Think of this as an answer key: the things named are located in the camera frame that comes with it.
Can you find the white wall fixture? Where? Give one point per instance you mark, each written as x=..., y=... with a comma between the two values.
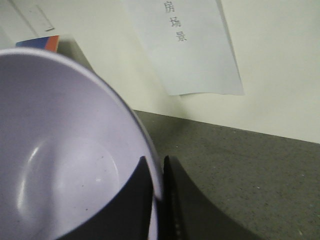
x=25, y=15

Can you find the purple plastic bowl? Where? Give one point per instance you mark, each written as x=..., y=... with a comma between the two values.
x=68, y=145

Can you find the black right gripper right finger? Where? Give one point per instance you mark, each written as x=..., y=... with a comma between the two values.
x=187, y=214

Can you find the white paper sheet on wall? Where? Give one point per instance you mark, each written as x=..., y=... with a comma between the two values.
x=188, y=44

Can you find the blue orange box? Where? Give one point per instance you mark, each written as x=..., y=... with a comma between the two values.
x=49, y=43

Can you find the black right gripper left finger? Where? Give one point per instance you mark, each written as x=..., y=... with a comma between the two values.
x=127, y=216

